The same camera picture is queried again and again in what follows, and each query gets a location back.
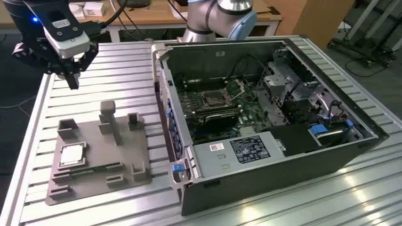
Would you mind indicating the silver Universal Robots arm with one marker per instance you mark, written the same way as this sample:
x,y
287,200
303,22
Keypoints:
x,y
203,14

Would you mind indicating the CPU socket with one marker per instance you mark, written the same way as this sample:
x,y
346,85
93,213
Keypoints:
x,y
215,99

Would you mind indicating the white wheeled stand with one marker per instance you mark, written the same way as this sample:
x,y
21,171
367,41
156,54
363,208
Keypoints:
x,y
372,50

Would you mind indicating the open black PC case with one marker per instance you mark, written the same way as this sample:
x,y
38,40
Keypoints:
x,y
267,188

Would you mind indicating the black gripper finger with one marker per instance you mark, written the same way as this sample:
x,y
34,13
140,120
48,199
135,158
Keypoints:
x,y
37,58
89,56

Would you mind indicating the blue case latch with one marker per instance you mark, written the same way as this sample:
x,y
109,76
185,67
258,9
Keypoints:
x,y
176,169

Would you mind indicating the black graphics card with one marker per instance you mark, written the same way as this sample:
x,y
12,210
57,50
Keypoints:
x,y
219,122

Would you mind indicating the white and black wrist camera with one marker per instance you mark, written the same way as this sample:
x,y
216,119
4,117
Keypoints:
x,y
68,42

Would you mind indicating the flat cardboard sheet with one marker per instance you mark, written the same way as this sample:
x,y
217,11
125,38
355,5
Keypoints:
x,y
270,9

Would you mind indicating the grey parts rack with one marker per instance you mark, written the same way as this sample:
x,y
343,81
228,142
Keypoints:
x,y
100,153

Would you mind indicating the green motherboard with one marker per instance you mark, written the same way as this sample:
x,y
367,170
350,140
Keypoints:
x,y
247,115

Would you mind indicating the small pale open box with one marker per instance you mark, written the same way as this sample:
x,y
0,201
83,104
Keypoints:
x,y
180,7

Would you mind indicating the white labelled box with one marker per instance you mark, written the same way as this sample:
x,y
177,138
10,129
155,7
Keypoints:
x,y
93,9

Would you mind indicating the small silver heat sink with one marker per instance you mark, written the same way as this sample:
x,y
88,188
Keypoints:
x,y
248,131

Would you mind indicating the green RAM stick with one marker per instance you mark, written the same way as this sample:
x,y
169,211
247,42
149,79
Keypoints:
x,y
84,171

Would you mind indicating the black round object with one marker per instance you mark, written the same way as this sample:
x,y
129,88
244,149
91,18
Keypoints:
x,y
137,2

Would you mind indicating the grey power supply unit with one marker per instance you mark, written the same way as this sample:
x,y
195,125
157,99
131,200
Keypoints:
x,y
216,164

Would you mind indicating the blue disk carrier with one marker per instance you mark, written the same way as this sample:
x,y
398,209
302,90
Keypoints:
x,y
318,130

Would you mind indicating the silver drive cage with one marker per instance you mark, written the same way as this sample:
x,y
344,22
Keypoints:
x,y
276,82

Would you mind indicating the CPU with silver lid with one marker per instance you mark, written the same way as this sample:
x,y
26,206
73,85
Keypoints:
x,y
72,154

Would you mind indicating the brown wooden cabinet panel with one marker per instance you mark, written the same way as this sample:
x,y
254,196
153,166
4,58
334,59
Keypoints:
x,y
314,18

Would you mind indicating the wooden desk with white legs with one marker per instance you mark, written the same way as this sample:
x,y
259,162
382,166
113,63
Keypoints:
x,y
147,16

